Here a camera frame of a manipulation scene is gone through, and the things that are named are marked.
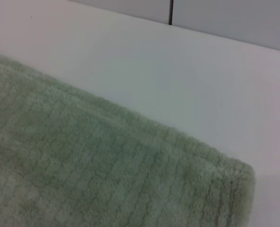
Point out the green ribbed towel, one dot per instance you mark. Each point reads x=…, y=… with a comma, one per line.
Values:
x=95, y=170

